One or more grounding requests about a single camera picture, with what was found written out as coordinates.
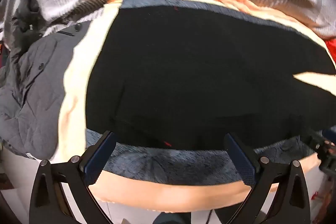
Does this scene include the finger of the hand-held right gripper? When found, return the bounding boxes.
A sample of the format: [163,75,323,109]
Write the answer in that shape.
[304,128,336,173]

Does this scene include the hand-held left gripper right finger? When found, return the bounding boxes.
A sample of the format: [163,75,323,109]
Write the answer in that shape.
[224,133,312,224]

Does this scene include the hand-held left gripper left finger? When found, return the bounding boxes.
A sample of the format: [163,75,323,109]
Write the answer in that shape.
[29,131,119,224]

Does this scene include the black pants with blue lining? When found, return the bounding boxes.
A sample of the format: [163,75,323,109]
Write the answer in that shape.
[84,0,336,186]

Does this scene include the peach bed sheet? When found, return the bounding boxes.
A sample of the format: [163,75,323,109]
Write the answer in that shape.
[56,0,336,214]

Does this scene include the grey padded jacket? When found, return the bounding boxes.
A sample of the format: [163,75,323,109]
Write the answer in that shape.
[0,21,93,159]

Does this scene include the red cloth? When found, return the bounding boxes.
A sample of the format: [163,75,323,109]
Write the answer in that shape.
[324,38,336,63]

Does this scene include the dark cloth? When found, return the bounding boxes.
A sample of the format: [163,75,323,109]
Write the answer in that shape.
[10,0,48,52]

